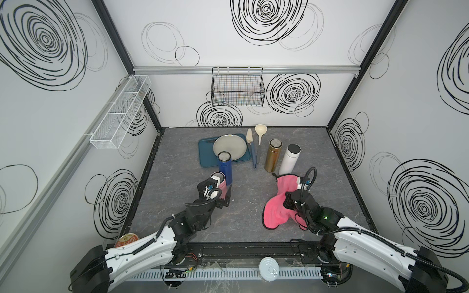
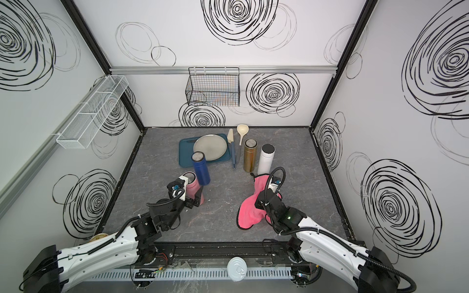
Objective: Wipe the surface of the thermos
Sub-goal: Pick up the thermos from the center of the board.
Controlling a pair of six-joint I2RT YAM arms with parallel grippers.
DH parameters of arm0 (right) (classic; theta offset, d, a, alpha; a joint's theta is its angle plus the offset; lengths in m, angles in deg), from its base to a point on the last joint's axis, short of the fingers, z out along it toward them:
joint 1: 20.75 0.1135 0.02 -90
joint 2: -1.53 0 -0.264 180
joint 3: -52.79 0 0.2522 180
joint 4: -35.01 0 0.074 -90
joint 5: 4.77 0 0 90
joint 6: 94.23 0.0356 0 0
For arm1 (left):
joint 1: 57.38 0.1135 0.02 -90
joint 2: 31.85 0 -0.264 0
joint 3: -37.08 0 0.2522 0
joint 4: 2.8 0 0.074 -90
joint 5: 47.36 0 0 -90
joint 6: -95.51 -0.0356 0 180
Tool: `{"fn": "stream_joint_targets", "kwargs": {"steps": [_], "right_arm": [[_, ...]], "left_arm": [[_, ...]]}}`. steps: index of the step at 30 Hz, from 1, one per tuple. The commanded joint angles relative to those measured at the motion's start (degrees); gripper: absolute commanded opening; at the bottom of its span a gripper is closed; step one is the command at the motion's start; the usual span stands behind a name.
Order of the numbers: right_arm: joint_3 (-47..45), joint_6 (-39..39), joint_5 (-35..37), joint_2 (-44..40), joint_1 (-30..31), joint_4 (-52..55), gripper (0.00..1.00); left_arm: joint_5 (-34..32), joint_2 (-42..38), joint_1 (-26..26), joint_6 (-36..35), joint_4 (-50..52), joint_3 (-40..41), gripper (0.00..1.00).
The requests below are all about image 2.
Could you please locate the pink thermos steel lid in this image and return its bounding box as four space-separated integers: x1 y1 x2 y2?
182 172 205 207

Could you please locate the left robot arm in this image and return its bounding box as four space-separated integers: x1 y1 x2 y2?
18 177 203 293

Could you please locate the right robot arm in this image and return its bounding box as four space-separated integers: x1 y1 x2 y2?
258 188 417 293

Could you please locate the blue thermos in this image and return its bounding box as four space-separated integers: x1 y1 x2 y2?
191 151 211 186

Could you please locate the white thermos black lid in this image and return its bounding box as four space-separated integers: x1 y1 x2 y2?
257 144 276 175

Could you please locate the gold thermos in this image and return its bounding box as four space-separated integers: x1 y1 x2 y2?
243 139 258 173

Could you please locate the teal plastic tray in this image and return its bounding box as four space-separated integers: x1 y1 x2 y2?
178 134 232 168

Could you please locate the grey round plate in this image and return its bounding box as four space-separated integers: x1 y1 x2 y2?
193 134 227 161

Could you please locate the white round cap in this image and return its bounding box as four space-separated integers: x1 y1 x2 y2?
227 257 247 282

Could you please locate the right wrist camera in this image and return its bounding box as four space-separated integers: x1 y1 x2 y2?
267 177 282 193

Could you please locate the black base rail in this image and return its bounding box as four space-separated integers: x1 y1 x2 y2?
134 239 318 267

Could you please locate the cream spatula blue handle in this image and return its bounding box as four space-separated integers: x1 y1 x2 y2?
227 129 236 169

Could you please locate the cream ladle grey handle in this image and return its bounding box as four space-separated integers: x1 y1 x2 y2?
236 124 249 163

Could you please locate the white slotted cable duct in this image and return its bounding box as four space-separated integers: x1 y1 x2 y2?
88 267 293 282

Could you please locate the black wire basket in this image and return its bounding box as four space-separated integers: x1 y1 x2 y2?
185 73 241 107

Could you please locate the white wire rack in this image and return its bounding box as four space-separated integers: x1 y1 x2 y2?
56 75 129 149

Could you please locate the aluminium wall rail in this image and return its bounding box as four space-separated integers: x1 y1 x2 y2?
110 65 337 75

